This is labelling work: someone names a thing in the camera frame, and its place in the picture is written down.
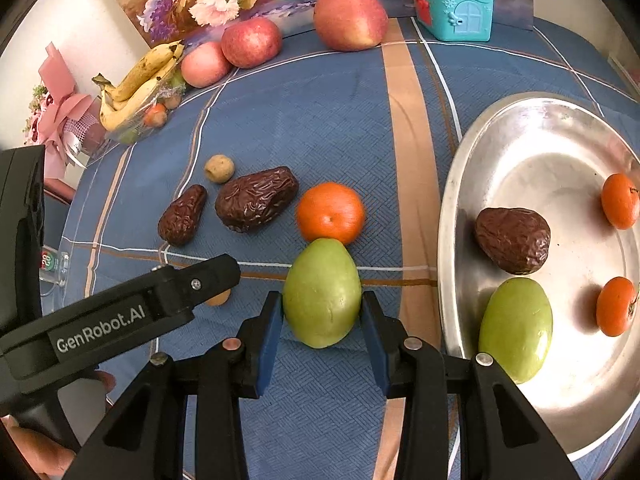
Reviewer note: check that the teal house-shaped box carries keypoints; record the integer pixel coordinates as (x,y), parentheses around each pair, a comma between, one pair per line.
(456,20)

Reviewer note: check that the clear fruit tray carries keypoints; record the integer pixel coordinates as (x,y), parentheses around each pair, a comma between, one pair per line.
(140,120)

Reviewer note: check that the blue plaid tablecloth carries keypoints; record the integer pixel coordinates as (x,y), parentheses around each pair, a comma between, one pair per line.
(385,122)

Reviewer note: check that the pink flower bouquet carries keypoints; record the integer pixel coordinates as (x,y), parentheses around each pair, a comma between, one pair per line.
(61,119)

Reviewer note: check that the tangerine with stem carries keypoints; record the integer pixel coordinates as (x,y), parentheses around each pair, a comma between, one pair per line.
(615,306)

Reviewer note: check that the person's left hand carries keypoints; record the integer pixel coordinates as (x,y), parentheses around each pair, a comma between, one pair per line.
(84,400)

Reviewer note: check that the small orange tangerine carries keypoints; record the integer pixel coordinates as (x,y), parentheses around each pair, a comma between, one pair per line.
(620,201)

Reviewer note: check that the small dark dried date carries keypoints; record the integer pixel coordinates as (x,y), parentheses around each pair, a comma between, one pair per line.
(179,222)

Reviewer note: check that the green fruit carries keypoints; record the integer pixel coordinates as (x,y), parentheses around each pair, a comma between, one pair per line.
(322,293)
(517,327)

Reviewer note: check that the yellow banana bunch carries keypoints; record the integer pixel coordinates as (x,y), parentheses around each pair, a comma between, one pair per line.
(120,103)

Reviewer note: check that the small pink apple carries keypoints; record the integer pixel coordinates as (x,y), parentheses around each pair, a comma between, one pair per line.
(205,65)

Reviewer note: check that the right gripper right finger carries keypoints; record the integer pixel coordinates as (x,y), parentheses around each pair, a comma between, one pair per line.
(408,368)

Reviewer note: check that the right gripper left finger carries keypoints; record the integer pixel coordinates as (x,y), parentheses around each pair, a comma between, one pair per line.
(239,367)

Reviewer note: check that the round metal bowl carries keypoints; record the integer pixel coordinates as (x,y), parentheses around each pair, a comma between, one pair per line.
(547,153)

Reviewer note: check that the large red apple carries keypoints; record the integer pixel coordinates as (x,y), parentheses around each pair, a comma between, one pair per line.
(350,25)

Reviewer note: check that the large dark dried date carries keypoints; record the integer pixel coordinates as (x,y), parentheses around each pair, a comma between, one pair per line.
(246,203)

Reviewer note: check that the medium red apple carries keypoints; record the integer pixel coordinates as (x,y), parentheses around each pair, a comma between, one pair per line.
(250,43)

